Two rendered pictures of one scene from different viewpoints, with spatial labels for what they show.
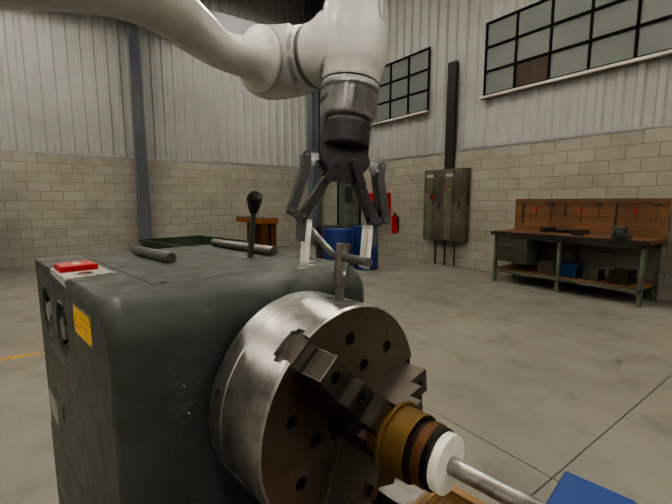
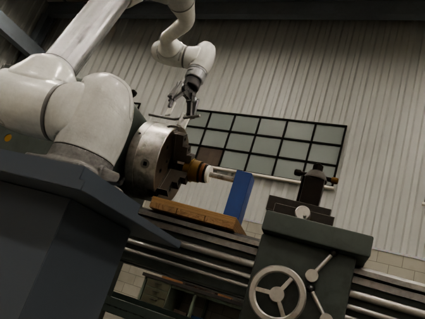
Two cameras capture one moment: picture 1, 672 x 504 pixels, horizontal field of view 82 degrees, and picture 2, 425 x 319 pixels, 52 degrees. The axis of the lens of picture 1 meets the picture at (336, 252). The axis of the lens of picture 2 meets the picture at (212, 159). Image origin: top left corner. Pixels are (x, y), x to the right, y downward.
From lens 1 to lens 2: 1.40 m
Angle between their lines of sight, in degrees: 37
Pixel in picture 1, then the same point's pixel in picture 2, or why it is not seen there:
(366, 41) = (209, 61)
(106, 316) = not seen: hidden behind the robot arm
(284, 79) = (175, 57)
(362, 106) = (202, 78)
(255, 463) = (159, 149)
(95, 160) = not seen: outside the picture
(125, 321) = not seen: hidden behind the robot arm
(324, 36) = (197, 53)
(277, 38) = (180, 45)
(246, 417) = (157, 138)
